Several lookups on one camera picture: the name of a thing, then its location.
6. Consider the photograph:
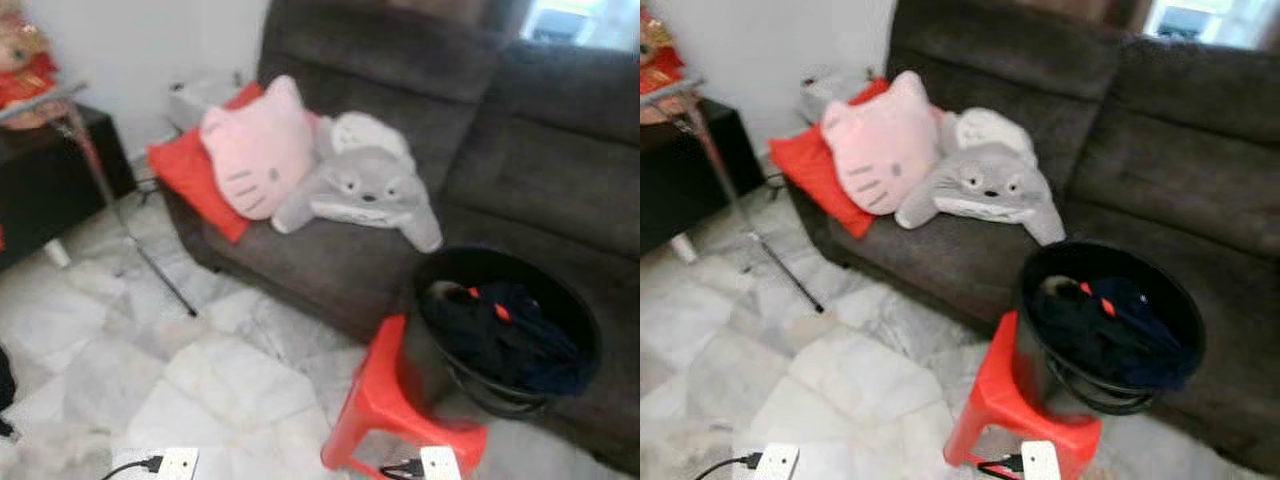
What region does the bright window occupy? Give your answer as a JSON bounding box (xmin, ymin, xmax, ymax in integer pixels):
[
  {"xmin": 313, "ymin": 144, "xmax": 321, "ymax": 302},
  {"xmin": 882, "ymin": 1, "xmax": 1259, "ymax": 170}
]
[
  {"xmin": 520, "ymin": 0, "xmax": 640, "ymax": 51},
  {"xmin": 1145, "ymin": 0, "xmax": 1280, "ymax": 51}
]

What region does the pink cat face pillow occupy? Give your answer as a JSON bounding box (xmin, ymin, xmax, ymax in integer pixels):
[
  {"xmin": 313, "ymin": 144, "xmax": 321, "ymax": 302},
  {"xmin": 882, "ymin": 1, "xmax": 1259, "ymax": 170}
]
[
  {"xmin": 198, "ymin": 75, "xmax": 319, "ymax": 221},
  {"xmin": 820, "ymin": 70, "xmax": 943, "ymax": 216}
]

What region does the black television console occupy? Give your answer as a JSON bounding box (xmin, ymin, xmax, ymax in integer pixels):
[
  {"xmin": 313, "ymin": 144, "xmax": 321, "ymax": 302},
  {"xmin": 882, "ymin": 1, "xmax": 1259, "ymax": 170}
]
[
  {"xmin": 640, "ymin": 98, "xmax": 766, "ymax": 256},
  {"xmin": 0, "ymin": 105, "xmax": 138, "ymax": 273}
]

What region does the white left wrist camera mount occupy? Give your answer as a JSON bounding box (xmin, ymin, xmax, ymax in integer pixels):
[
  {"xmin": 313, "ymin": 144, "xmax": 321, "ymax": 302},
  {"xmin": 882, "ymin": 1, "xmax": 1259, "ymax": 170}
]
[
  {"xmin": 150, "ymin": 447, "xmax": 199, "ymax": 480},
  {"xmin": 750, "ymin": 443, "xmax": 801, "ymax": 480}
]

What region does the white lace covered side table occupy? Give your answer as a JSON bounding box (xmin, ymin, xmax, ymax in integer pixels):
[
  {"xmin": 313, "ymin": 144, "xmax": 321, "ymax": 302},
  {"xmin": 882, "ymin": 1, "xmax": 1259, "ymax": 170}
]
[
  {"xmin": 168, "ymin": 75, "xmax": 241, "ymax": 131},
  {"xmin": 798, "ymin": 70, "xmax": 866, "ymax": 126}
]

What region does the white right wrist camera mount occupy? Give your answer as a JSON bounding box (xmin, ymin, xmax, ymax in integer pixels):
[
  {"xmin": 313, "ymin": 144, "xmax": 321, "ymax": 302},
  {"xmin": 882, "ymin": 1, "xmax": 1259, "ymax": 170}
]
[
  {"xmin": 420, "ymin": 446, "xmax": 463, "ymax": 480},
  {"xmin": 1020, "ymin": 440, "xmax": 1061, "ymax": 480}
]

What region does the red cushion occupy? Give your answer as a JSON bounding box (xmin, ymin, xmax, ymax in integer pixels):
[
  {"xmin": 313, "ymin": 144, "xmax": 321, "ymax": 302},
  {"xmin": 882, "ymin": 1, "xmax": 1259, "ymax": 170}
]
[
  {"xmin": 768, "ymin": 78, "xmax": 891, "ymax": 239},
  {"xmin": 147, "ymin": 82, "xmax": 266, "ymax": 244}
]

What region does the grey Totoro plush pillow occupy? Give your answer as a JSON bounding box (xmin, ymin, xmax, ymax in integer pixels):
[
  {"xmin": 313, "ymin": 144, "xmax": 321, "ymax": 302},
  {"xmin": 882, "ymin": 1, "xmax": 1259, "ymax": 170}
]
[
  {"xmin": 270, "ymin": 110, "xmax": 444, "ymax": 254},
  {"xmin": 895, "ymin": 107, "xmax": 1067, "ymax": 247}
]

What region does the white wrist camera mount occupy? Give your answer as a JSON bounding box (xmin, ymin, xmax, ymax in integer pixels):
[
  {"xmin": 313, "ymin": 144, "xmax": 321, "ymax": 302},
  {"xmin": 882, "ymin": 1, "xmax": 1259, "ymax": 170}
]
[
  {"xmin": 420, "ymin": 446, "xmax": 463, "ymax": 480},
  {"xmin": 150, "ymin": 447, "xmax": 199, "ymax": 480},
  {"xmin": 750, "ymin": 443, "xmax": 801, "ymax": 480},
  {"xmin": 1020, "ymin": 440, "xmax": 1061, "ymax": 480}
]

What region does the dark brown fabric sofa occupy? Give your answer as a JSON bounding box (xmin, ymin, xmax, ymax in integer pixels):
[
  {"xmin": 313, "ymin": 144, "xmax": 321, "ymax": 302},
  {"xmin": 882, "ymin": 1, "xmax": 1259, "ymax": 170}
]
[
  {"xmin": 160, "ymin": 0, "xmax": 640, "ymax": 476},
  {"xmin": 785, "ymin": 0, "xmax": 1280, "ymax": 476}
]

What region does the navy garment with red trim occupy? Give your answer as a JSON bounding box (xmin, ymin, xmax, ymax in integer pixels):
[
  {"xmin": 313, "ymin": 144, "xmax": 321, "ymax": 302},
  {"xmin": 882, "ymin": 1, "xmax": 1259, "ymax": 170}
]
[
  {"xmin": 470, "ymin": 283, "xmax": 593, "ymax": 396},
  {"xmin": 1078, "ymin": 278, "xmax": 1196, "ymax": 391}
]

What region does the crumpled black garment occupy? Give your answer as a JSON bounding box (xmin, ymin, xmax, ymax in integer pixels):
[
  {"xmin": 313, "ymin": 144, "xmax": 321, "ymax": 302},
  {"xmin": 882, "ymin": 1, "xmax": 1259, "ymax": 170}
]
[
  {"xmin": 422, "ymin": 280, "xmax": 501, "ymax": 371},
  {"xmin": 1030, "ymin": 275, "xmax": 1106, "ymax": 366}
]

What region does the red plastic stool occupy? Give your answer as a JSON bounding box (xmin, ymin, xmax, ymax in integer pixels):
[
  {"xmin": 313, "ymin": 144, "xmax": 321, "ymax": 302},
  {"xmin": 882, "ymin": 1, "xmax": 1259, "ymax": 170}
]
[
  {"xmin": 943, "ymin": 310, "xmax": 1103, "ymax": 479},
  {"xmin": 320, "ymin": 315, "xmax": 489, "ymax": 479}
]

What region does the black round laundry basket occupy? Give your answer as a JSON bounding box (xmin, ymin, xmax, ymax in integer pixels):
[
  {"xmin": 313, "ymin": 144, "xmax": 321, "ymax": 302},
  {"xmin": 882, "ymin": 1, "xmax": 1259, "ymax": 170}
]
[
  {"xmin": 412, "ymin": 245, "xmax": 603, "ymax": 419},
  {"xmin": 1018, "ymin": 240, "xmax": 1207, "ymax": 416}
]

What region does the red laughing Buddha statue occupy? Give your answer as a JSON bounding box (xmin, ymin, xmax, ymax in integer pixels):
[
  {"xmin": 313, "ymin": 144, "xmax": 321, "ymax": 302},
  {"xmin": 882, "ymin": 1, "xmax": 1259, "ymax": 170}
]
[
  {"xmin": 0, "ymin": 5, "xmax": 61, "ymax": 131},
  {"xmin": 640, "ymin": 10, "xmax": 686, "ymax": 126}
]

